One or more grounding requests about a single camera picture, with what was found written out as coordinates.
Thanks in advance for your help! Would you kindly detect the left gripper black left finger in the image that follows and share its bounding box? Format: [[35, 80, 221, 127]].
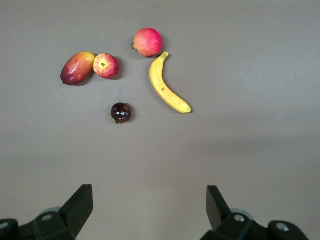
[[0, 184, 94, 240]]

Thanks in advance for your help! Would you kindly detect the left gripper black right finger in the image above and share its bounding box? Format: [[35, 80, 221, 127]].
[[201, 185, 311, 240]]

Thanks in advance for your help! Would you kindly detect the yellow banana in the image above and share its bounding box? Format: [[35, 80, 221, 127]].
[[148, 51, 193, 114]]

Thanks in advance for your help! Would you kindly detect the dark purple plum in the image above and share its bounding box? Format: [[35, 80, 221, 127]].
[[110, 102, 133, 125]]

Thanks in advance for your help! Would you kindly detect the red yellow apple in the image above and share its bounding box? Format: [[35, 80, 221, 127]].
[[93, 52, 120, 80]]

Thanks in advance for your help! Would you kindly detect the red yellow mango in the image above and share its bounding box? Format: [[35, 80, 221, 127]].
[[60, 51, 97, 86]]

